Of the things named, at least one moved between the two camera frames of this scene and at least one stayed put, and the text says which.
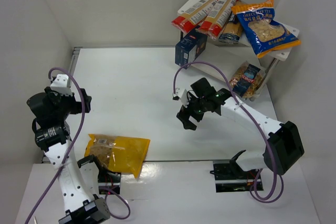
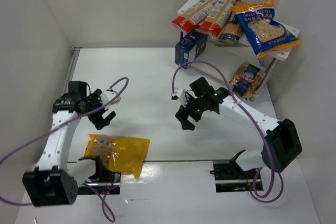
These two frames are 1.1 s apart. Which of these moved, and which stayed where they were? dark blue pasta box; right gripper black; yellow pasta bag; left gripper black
Moved: left gripper black
Stayed: yellow pasta bag; right gripper black; dark blue pasta box
